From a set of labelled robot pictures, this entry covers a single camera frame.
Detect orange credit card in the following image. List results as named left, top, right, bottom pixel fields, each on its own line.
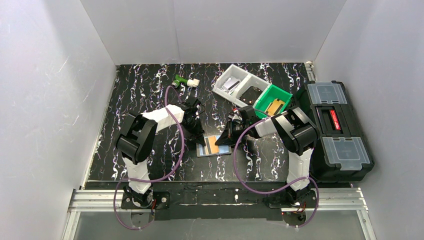
left=204, top=135, right=220, bottom=155

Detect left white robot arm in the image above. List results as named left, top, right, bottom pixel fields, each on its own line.
left=115, top=97, right=206, bottom=195

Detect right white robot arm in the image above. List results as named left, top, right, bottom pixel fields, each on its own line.
left=215, top=105, right=320, bottom=195

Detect cards in white bin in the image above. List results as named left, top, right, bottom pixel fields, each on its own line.
left=221, top=76, right=241, bottom=94

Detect black item in bin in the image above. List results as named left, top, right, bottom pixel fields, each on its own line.
left=238, top=86, right=263, bottom=105

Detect yellow item in green bin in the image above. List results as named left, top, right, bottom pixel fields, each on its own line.
left=265, top=98, right=286, bottom=116

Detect green plastic bin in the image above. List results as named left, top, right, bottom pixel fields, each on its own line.
left=253, top=84, right=293, bottom=119

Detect green white pipe fitting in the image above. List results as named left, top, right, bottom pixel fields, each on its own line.
left=171, top=74, right=200, bottom=89

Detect white two-compartment bin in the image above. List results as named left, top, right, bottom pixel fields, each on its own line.
left=212, top=64, right=271, bottom=107

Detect black tool box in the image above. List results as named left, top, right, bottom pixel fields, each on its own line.
left=294, top=80, right=375, bottom=183

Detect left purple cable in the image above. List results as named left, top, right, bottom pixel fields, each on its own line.
left=113, top=85, right=186, bottom=231

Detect purple cable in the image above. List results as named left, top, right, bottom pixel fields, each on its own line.
left=113, top=85, right=186, bottom=231
left=233, top=114, right=320, bottom=229

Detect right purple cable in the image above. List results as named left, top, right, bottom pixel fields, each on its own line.
left=233, top=114, right=320, bottom=229

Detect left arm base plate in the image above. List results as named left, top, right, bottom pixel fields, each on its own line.
left=117, top=190, right=170, bottom=210

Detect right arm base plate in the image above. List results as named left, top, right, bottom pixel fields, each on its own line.
left=263, top=187, right=318, bottom=210

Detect aluminium frame rail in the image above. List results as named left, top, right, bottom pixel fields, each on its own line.
left=62, top=187, right=376, bottom=240

